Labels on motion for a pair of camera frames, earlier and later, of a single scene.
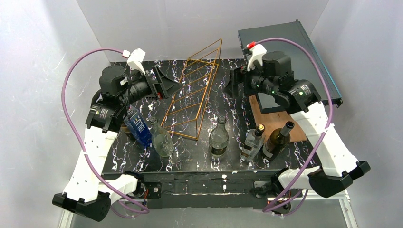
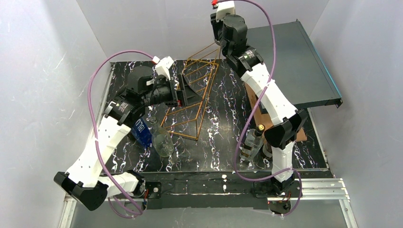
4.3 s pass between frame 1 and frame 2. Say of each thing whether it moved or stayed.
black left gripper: moved
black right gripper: moved
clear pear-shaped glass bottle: stayed
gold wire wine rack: stayed
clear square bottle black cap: stayed
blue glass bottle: stayed
